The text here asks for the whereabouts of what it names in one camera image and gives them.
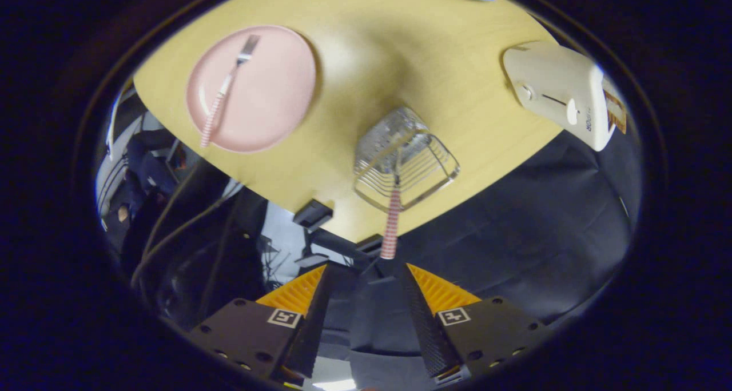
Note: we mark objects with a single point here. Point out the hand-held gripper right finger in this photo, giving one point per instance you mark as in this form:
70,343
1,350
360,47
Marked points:
429,328

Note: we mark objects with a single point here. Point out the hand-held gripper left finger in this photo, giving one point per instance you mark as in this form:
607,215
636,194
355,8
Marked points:
311,334

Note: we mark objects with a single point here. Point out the dark chair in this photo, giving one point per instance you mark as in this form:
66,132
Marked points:
229,265

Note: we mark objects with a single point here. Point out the black table clamp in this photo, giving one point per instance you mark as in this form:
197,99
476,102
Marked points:
313,214

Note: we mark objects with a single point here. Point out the creased black cloth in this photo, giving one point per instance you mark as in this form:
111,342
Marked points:
543,225

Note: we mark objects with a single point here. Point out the pink plate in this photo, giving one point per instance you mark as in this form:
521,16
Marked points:
269,94

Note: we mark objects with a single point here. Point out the white toaster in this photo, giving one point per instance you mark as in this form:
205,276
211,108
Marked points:
555,88

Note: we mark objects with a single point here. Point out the brown toast slice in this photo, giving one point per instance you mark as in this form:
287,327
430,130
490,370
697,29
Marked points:
616,114

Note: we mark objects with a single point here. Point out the black metal table frame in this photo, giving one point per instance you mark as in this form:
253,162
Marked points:
343,245

